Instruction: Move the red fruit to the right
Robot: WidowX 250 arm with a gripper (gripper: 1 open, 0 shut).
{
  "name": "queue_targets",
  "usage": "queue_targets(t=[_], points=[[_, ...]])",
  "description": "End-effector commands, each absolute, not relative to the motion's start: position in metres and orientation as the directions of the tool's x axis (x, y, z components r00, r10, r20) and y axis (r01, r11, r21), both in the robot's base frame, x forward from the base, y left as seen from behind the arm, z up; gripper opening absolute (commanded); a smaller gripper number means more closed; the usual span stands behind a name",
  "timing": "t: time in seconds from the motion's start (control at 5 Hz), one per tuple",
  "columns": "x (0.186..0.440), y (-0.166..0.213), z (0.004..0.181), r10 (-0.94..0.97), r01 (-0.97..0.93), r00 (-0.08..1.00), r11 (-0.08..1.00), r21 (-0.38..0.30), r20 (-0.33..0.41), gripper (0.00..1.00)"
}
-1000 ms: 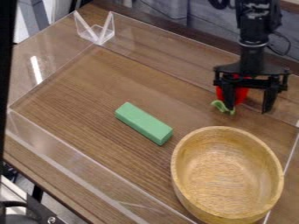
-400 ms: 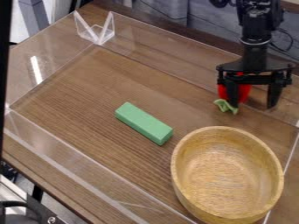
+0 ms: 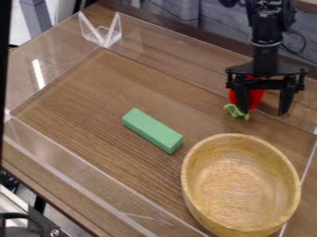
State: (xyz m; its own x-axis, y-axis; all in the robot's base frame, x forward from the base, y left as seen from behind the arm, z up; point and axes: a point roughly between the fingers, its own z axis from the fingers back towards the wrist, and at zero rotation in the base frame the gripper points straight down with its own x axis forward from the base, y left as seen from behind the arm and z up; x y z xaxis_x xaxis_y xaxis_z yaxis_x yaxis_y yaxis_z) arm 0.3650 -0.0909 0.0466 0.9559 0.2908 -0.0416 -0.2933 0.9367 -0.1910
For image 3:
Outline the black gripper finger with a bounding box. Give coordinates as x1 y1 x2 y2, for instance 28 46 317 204
235 85 249 114
278 87 297 116

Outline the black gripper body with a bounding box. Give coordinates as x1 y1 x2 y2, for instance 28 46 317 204
225 62 309 92

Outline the red plush strawberry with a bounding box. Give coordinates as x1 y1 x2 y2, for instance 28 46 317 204
223 85 265 120

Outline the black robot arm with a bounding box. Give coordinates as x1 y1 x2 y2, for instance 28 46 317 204
225 0 308 116

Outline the green rectangular block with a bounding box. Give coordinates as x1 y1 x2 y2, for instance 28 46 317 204
122 108 183 154

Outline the wooden bowl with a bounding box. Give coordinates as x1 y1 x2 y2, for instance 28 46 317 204
181 133 301 237

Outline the clear acrylic tray wall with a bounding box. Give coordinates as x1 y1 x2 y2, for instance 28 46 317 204
3 17 317 237

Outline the grey table leg post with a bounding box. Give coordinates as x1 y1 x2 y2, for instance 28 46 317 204
20 0 52 38

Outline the black equipment with cable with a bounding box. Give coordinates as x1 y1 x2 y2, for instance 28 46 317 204
0 209 72 237

